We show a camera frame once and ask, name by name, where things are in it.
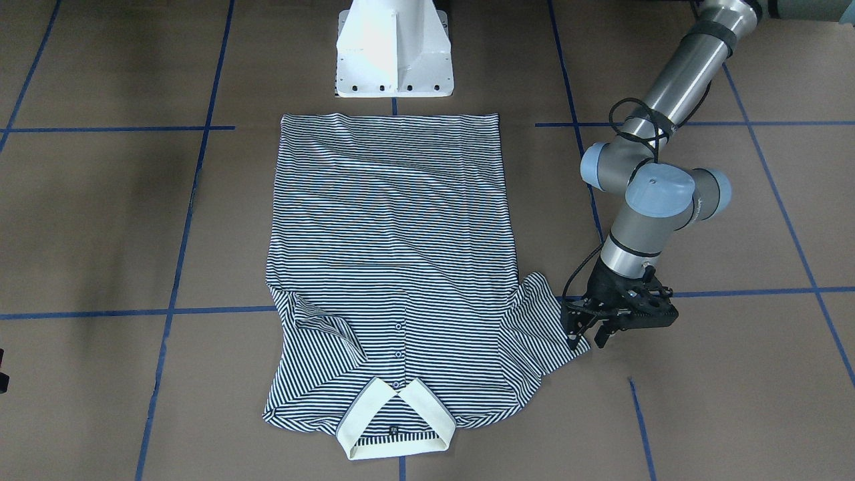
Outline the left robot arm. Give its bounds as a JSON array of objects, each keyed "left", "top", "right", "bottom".
[{"left": 561, "top": 1, "right": 853, "bottom": 349}]

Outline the navy white striped polo shirt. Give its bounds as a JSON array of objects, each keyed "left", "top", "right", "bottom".
[{"left": 262, "top": 114, "right": 590, "bottom": 460}]

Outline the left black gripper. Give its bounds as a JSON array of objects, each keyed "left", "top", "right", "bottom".
[{"left": 564, "top": 262, "right": 659, "bottom": 350}]

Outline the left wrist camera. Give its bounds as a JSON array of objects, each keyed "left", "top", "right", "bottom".
[{"left": 617, "top": 277, "right": 679, "bottom": 331}]

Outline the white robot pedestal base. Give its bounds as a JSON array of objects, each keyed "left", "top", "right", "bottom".
[{"left": 334, "top": 1, "right": 455, "bottom": 98}]

